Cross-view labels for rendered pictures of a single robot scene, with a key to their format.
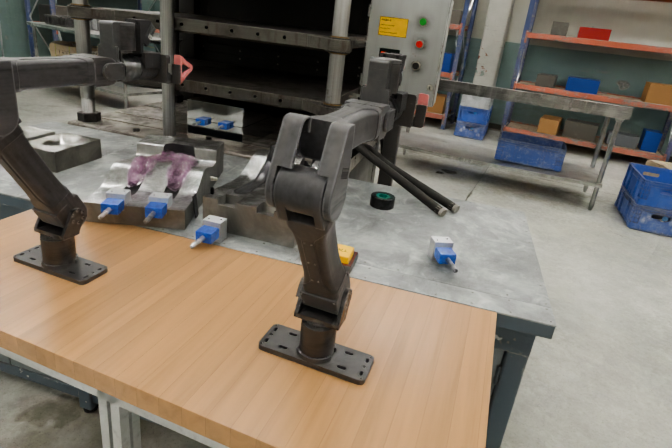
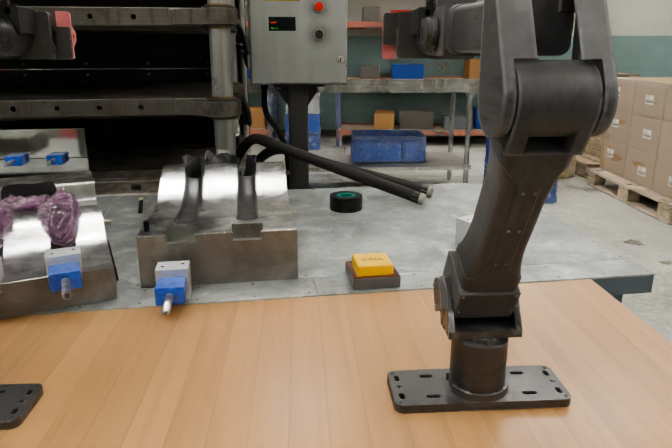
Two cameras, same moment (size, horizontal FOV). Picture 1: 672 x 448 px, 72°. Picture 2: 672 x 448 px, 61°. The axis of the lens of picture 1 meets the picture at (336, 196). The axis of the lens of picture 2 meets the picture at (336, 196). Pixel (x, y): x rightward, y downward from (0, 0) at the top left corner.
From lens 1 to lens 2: 45 cm
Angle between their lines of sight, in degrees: 22
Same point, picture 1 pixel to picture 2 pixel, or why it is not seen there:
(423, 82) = (331, 54)
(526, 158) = (387, 154)
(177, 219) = (102, 284)
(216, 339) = (327, 424)
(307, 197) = (579, 97)
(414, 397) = (636, 395)
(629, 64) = not seen: hidden behind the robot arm
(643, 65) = not seen: hidden behind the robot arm
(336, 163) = (605, 37)
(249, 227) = (223, 266)
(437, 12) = not seen: outside the picture
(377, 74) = not seen: outside the picture
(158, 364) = not seen: outside the picture
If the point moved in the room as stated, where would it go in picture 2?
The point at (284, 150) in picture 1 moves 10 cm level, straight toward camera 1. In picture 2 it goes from (516, 34) to (637, 31)
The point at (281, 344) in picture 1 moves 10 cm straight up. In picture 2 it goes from (427, 394) to (431, 312)
